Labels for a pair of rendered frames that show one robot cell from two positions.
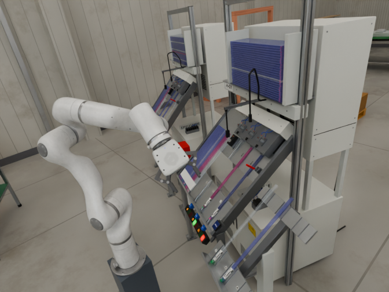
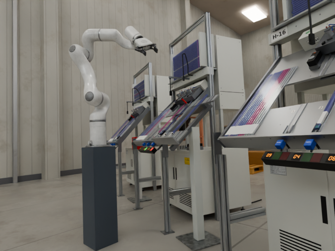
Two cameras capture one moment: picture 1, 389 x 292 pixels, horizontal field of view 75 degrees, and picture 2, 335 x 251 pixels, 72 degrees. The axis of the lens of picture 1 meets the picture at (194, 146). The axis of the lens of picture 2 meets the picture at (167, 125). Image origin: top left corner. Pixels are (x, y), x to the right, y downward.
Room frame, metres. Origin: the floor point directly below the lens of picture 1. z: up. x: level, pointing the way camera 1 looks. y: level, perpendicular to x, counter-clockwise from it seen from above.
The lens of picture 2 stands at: (-0.81, 0.20, 0.73)
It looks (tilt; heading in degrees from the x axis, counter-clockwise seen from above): 4 degrees up; 351
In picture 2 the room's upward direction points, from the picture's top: 2 degrees counter-clockwise
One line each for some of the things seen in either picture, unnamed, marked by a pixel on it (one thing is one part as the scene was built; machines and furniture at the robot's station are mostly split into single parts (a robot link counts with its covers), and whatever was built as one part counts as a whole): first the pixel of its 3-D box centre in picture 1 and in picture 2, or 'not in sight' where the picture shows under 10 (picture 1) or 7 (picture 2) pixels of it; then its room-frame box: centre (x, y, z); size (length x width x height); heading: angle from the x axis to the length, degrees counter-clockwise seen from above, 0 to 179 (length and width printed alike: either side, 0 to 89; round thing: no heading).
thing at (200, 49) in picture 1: (199, 97); (150, 127); (2.95, -0.14, 0.95); 1.33 x 0.82 x 1.90; 107
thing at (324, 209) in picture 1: (270, 215); (202, 178); (1.56, -0.54, 0.31); 0.70 x 0.65 x 0.62; 17
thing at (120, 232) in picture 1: (117, 213); (99, 106); (1.00, 0.42, 1.00); 0.19 x 0.12 x 0.24; 157
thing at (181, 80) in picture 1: (187, 124); (140, 145); (2.88, 0.04, 0.66); 1.01 x 0.73 x 1.31; 107
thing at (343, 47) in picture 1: (310, 144); (224, 125); (1.66, -0.87, 0.86); 0.70 x 0.67 x 1.72; 17
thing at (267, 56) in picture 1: (261, 66); (189, 62); (1.47, -0.44, 1.52); 0.51 x 0.13 x 0.27; 17
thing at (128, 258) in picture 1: (124, 248); (97, 134); (0.97, 0.44, 0.79); 0.19 x 0.19 x 0.18
